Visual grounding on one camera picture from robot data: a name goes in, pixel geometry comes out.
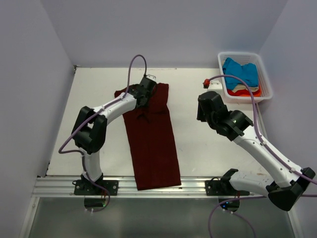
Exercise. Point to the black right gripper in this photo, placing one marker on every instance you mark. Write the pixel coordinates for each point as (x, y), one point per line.
(200, 115)

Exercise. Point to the orange red t shirt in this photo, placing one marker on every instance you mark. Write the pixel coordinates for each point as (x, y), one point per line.
(243, 92)

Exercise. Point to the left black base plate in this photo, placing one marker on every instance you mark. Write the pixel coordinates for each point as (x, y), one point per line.
(85, 188)

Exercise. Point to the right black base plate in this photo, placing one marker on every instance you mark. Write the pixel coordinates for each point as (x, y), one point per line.
(222, 187)

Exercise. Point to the aluminium mounting rail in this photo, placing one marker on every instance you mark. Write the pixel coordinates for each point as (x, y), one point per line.
(234, 183)

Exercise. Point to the white plastic basket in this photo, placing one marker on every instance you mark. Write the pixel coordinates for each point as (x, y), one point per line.
(230, 81)

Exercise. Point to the blue t shirt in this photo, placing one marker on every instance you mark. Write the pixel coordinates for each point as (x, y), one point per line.
(248, 72)

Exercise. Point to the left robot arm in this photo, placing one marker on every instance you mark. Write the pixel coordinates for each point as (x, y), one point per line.
(89, 132)

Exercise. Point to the dark red t shirt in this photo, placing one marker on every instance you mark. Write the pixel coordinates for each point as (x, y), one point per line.
(152, 144)

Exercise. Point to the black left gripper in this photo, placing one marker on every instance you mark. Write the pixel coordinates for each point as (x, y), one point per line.
(145, 105)

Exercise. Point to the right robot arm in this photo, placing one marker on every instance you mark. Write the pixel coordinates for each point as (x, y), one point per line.
(243, 131)

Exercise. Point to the cream t shirt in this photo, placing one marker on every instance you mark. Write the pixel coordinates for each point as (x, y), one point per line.
(240, 87)

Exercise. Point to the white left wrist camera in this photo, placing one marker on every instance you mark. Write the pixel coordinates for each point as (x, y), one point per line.
(151, 77)

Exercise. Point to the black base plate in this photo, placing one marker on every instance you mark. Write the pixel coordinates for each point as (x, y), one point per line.
(222, 187)
(85, 188)

